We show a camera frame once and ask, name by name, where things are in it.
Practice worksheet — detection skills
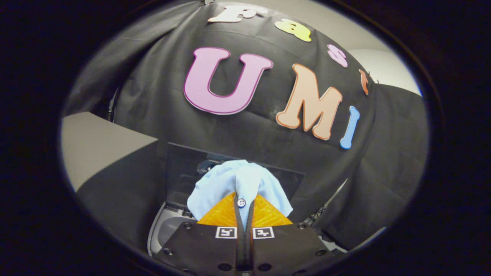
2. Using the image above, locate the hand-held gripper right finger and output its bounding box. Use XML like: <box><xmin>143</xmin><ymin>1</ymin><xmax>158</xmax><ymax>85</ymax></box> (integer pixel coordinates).
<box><xmin>245</xmin><ymin>194</ymin><xmax>338</xmax><ymax>274</ymax></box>

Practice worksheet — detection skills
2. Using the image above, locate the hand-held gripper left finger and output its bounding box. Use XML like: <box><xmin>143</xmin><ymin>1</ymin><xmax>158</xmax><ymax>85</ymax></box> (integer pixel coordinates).
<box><xmin>155</xmin><ymin>192</ymin><xmax>246</xmax><ymax>274</ymax></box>

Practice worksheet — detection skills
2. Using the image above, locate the light blue shirt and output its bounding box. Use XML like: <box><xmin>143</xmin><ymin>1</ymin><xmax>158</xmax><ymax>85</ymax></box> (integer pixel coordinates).
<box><xmin>187</xmin><ymin>160</ymin><xmax>294</xmax><ymax>230</ymax></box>

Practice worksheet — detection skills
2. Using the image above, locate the thin black stand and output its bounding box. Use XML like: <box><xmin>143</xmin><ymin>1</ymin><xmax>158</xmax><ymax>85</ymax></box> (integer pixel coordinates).
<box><xmin>303</xmin><ymin>178</ymin><xmax>348</xmax><ymax>227</ymax></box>

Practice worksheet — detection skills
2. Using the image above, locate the black backdrop cloth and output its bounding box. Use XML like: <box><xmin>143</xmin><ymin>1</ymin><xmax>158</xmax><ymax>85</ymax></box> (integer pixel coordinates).
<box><xmin>63</xmin><ymin>0</ymin><xmax>429</xmax><ymax>251</ymax></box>

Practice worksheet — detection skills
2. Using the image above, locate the grey and beige cabinet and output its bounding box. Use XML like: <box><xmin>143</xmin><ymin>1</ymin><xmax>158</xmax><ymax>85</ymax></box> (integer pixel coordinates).
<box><xmin>61</xmin><ymin>111</ymin><xmax>169</xmax><ymax>246</ymax></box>

